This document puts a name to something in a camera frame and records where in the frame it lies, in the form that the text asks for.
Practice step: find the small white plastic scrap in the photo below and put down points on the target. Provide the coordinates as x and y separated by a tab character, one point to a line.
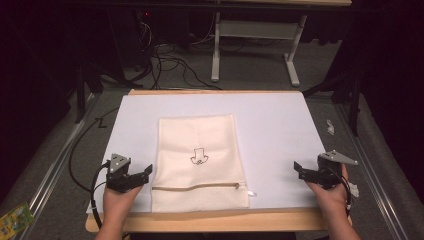
330	126

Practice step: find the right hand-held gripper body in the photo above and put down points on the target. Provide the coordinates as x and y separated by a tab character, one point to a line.
328	168

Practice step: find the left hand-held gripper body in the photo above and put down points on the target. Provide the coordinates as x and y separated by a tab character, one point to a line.
117	173

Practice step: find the white table sheet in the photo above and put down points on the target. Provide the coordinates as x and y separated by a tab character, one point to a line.
266	126

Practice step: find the green printed packet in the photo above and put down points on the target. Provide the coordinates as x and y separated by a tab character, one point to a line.
13	221

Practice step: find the cream mesh laundry bag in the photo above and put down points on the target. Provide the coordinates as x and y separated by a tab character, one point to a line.
200	140

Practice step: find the person's left hand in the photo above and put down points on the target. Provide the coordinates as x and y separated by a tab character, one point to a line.
117	203

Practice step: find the silver metal floor rail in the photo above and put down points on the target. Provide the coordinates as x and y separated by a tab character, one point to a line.
366	160
56	163

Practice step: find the crumpled white scrap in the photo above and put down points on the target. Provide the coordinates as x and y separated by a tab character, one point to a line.
354	190

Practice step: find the black metal stand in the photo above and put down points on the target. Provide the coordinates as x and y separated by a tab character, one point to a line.
81	90
354	100

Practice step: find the person's right hand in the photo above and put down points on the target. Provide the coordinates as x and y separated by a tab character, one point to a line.
328	200

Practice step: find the white metal desk frame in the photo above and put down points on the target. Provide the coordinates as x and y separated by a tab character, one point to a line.
256	29

